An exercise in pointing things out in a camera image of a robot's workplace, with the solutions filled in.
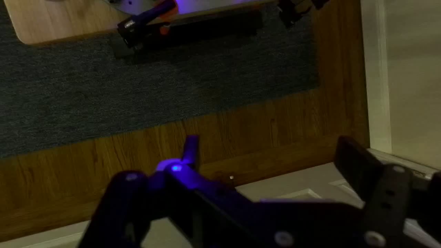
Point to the black orange bar clamp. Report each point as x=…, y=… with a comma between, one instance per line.
x=142, y=26

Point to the light wooden table board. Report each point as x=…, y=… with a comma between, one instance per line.
x=55, y=22

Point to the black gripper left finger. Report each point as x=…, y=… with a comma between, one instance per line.
x=138, y=202

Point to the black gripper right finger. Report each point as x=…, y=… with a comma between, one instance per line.
x=390, y=202

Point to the white panel door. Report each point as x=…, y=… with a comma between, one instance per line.
x=294, y=184

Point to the gray woven rug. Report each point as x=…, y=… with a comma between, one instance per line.
x=138, y=92

